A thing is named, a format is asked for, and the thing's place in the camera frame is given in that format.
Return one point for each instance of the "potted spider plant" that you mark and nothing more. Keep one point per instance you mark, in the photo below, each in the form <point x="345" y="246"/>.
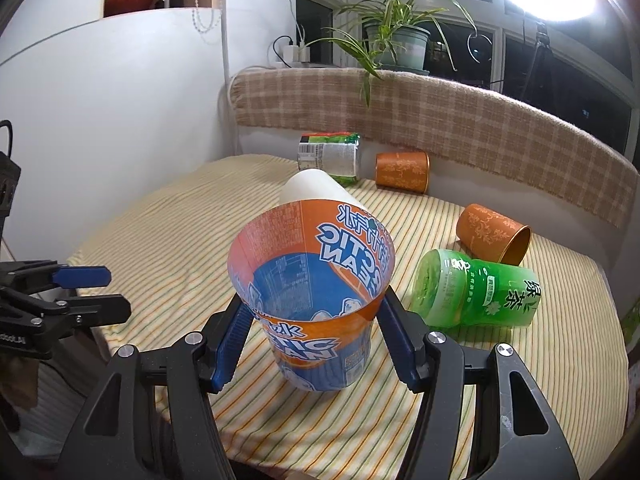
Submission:
<point x="397" y="42"/>

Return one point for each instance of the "striped yellow table cloth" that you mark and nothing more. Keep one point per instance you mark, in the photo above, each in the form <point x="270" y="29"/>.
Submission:
<point x="165" y="240"/>

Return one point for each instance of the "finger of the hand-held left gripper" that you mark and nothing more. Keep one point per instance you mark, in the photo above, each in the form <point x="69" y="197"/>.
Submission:
<point x="95" y="310"/>
<point x="82" y="275"/>

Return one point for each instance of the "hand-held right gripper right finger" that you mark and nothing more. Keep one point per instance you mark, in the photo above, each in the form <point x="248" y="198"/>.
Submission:
<point x="400" y="347"/>

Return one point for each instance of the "checked beige blanket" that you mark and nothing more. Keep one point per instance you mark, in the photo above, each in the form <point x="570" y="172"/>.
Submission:
<point x="450" y="115"/>

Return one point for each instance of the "white power strip with chargers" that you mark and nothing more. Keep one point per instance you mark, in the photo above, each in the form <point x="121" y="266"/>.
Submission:
<point x="297" y="55"/>

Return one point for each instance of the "translucent green cup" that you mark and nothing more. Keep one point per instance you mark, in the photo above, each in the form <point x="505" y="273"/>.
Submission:
<point x="475" y="297"/>

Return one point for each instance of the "orange and blue printed cup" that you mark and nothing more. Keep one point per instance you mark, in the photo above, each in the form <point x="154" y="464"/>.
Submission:
<point x="320" y="355"/>

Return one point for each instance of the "black tripod stand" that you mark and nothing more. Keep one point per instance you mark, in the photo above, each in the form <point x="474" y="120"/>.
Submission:
<point x="542" y="55"/>

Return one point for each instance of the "orange patterned cup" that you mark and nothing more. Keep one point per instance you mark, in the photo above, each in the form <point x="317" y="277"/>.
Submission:
<point x="487" y="230"/>
<point x="402" y="170"/>

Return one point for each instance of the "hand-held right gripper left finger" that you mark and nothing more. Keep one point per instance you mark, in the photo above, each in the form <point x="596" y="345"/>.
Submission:
<point x="229" y="355"/>

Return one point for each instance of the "green and white label cup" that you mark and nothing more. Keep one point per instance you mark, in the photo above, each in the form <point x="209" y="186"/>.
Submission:
<point x="332" y="157"/>

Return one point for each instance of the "white paper cup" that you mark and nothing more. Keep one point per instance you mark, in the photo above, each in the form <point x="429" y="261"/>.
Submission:
<point x="320" y="187"/>

